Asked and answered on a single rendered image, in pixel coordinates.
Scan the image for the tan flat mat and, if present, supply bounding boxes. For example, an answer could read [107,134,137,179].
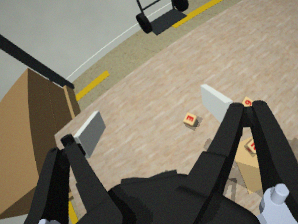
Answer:
[235,136,262,194]

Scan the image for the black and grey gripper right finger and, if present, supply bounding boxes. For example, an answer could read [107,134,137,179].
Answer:
[160,84,298,224]

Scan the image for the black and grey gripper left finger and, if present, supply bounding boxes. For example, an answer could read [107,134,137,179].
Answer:
[24,111,129,224]

